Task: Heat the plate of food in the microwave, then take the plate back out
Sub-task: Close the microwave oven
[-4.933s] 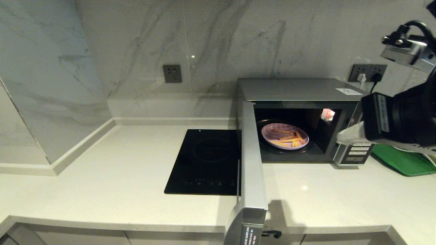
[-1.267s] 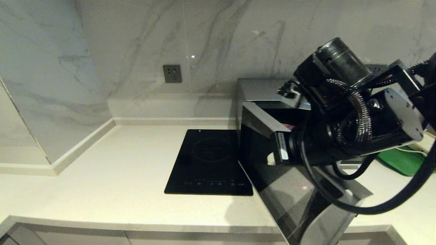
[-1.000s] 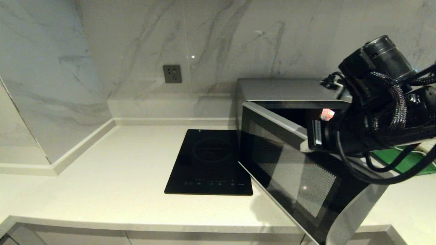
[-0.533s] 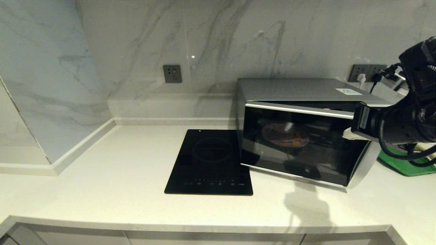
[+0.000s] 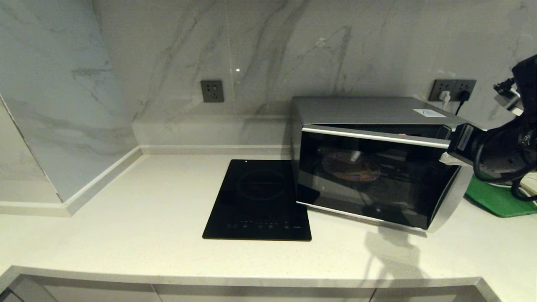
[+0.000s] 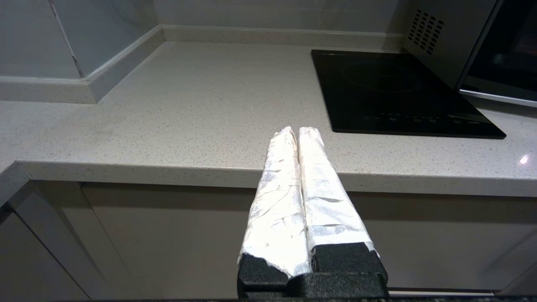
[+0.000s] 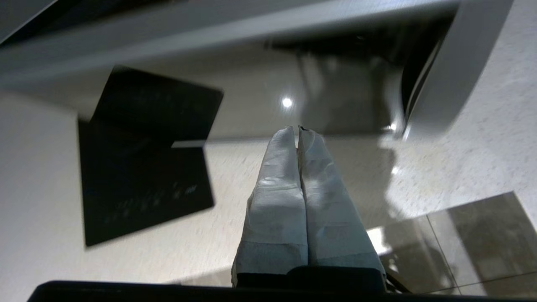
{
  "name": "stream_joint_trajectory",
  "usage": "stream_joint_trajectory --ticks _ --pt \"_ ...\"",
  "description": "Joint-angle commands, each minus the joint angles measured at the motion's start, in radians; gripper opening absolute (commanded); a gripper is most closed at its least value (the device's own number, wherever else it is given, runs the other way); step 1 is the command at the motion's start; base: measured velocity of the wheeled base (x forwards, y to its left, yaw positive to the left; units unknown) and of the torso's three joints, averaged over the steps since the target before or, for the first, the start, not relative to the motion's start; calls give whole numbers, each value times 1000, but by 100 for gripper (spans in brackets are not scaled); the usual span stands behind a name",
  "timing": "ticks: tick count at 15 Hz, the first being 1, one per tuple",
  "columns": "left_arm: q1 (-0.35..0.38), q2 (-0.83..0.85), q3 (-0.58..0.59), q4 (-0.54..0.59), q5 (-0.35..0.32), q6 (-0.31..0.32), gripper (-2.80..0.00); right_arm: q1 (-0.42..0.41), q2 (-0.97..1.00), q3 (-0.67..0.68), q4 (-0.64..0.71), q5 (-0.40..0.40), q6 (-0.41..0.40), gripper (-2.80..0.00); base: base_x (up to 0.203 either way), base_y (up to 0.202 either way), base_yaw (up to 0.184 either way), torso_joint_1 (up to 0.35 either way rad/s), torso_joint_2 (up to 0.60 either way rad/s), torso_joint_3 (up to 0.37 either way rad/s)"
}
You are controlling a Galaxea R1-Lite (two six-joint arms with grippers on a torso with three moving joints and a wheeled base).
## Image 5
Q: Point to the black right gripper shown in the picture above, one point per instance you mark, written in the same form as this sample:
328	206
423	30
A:
463	142

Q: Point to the microwave door with dark glass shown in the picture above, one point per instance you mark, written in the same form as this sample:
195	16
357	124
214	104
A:
402	197

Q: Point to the lilac round plate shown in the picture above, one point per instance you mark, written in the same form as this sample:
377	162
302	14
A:
350	167

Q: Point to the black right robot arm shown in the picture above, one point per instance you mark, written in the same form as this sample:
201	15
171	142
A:
512	151

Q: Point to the white paper sheet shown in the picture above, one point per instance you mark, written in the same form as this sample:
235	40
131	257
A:
430	113

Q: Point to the silver microwave oven body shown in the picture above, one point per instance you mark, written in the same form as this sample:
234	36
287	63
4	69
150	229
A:
361	110

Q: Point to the green plastic tray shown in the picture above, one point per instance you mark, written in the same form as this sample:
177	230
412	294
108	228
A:
491	199

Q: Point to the white power plug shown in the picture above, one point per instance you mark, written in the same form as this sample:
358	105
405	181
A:
445	97

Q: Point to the black induction cooktop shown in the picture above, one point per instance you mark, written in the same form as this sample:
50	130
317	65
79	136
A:
258	201

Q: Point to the beige cabinet corner panel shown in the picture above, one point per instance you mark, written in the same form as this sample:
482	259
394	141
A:
33	291

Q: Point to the grey double wall socket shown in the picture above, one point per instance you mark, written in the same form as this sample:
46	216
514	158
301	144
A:
453	86

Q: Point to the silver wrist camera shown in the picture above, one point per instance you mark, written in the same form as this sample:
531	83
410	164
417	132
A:
509	102

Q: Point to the grey single wall socket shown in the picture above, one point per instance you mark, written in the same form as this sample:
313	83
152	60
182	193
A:
212	90

